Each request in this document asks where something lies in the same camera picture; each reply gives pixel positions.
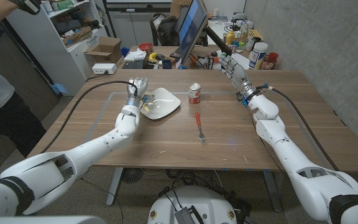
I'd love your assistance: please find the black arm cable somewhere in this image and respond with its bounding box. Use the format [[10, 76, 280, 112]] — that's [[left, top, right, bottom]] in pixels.
[[40, 80, 139, 154], [261, 83, 341, 172]]

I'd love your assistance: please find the black backpack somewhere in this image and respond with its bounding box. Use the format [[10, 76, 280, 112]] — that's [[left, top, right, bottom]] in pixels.
[[150, 12, 180, 47]]

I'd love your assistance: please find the blue plastic item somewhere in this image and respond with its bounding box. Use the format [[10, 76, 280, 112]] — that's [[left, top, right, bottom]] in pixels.
[[50, 83, 68, 96]]

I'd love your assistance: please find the white blue labelled canister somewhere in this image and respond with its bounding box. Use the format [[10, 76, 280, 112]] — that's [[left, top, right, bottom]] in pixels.
[[248, 42, 269, 70]]

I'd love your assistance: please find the white robot head housing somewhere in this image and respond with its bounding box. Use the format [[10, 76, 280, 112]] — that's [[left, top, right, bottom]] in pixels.
[[0, 215, 107, 224]]

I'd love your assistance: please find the clear plastic bottle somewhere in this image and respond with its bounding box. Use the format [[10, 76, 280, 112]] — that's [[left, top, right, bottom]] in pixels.
[[240, 21, 249, 43]]

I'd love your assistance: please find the grey finned module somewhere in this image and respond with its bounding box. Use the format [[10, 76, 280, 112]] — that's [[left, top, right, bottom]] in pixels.
[[174, 205, 204, 224]]

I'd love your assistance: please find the printed flat cardboard box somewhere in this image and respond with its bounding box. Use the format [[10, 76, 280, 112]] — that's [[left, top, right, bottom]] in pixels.
[[61, 26, 93, 47]]

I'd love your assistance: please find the person in white shirt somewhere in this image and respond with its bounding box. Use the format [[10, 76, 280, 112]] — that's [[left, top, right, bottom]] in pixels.
[[0, 57, 48, 158]]

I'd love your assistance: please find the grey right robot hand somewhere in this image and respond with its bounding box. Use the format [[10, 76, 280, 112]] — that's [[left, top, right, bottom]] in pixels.
[[218, 54, 260, 107]]

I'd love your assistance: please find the red handled fork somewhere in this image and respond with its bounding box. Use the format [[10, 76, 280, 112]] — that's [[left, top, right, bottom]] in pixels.
[[195, 111, 208, 146]]

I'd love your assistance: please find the white power box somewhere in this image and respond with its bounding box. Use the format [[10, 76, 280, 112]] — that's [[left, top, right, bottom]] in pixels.
[[91, 63, 117, 75]]

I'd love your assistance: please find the white desk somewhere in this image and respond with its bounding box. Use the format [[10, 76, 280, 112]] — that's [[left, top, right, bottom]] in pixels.
[[206, 19, 254, 70]]

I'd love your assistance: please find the white square plate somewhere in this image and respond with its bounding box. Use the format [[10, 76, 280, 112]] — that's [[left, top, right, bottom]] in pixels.
[[140, 87, 181, 121]]

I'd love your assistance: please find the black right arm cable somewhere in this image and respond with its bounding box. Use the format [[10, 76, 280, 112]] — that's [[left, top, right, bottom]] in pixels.
[[261, 83, 341, 172]]

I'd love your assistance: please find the white shelf unit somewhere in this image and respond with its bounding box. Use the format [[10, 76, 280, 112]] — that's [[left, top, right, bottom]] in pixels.
[[6, 0, 110, 96]]

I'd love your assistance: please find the open cardboard box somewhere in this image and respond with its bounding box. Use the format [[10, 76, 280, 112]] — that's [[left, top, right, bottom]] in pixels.
[[84, 36, 124, 65]]

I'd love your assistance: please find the red labelled tin can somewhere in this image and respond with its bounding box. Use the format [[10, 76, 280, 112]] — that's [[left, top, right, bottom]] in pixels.
[[188, 82, 202, 105]]

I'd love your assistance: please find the grey metal table leg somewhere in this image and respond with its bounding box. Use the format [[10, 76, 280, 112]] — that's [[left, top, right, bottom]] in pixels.
[[106, 167, 124, 207], [262, 170, 282, 213]]

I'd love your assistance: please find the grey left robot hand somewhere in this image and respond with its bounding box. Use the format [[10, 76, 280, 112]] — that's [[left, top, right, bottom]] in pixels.
[[126, 77, 155, 110]]

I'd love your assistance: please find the white robot torso base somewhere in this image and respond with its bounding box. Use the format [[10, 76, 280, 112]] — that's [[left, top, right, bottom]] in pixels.
[[147, 185, 238, 224]]

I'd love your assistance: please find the black teleoperation glove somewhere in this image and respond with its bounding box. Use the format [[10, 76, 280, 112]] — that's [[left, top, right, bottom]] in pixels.
[[9, 0, 43, 16]]

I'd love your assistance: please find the black keyboard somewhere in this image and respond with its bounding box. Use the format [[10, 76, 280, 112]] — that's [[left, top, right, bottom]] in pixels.
[[121, 60, 145, 70]]

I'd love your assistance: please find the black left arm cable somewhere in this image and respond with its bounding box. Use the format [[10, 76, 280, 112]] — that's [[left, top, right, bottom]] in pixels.
[[40, 80, 139, 154]]

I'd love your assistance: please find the black computer monitor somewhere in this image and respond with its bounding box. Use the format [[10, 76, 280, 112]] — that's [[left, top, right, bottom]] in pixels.
[[178, 0, 209, 65]]

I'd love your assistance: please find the yellow mustard bottle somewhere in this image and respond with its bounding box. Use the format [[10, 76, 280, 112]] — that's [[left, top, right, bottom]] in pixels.
[[226, 30, 236, 47]]

